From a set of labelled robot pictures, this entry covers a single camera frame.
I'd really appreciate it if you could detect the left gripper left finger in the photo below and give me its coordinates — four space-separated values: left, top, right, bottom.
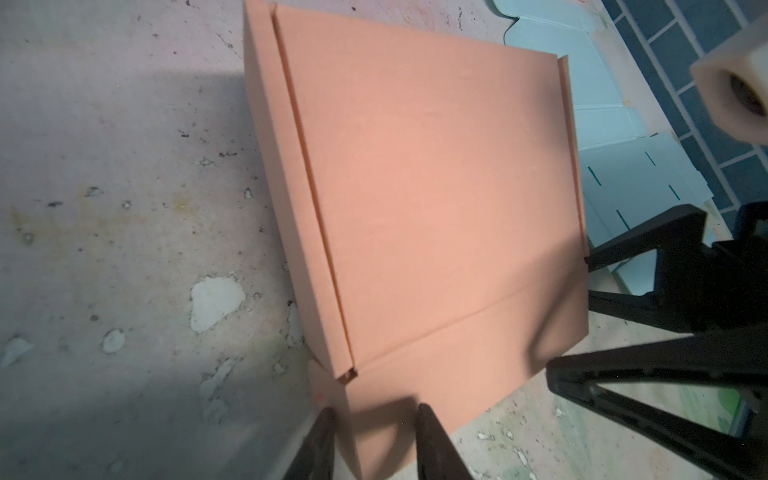
283 407 337 480

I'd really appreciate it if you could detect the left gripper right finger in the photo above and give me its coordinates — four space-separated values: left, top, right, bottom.
415 403 472 480

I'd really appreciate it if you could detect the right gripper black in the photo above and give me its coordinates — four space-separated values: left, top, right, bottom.
545 200 768 480

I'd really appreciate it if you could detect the pink cardboard box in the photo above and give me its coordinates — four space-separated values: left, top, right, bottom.
244 1 588 479

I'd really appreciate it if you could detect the light blue cardboard box blank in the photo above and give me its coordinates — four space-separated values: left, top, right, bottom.
491 0 715 296

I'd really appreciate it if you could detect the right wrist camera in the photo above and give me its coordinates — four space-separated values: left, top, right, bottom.
690 14 767 145

